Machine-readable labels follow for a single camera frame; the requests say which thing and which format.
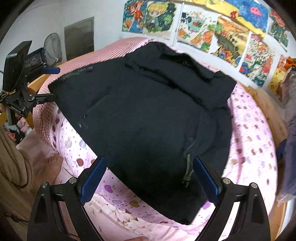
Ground black padded jacket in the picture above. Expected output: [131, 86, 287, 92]
[48, 42, 236, 225]

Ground standing electric fan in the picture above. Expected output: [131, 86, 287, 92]
[43, 33, 62, 67]

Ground person bare foot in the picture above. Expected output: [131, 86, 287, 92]
[34, 154, 63, 187]

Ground pink apple print bedsheet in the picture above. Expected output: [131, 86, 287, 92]
[17, 38, 278, 241]

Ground yellow bear drawing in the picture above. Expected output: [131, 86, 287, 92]
[268, 55, 291, 101]

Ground orange haired girl drawing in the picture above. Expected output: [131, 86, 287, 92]
[122, 0, 148, 34]

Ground city 2024 drawing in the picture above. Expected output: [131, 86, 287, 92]
[239, 34, 275, 87]

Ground autumn landscape drawing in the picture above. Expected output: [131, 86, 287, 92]
[212, 16, 249, 67]

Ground blond boy drawing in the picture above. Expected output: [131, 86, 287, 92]
[143, 1, 177, 40]

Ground fruit juice drawing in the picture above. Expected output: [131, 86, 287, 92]
[177, 4, 219, 53]

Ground red haired soldier drawing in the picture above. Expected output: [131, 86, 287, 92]
[268, 8, 289, 52]

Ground blue sea jellyfish drawing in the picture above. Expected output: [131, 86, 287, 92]
[184, 0, 271, 39]

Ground wooden bed frame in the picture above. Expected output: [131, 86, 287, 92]
[0, 49, 292, 241]

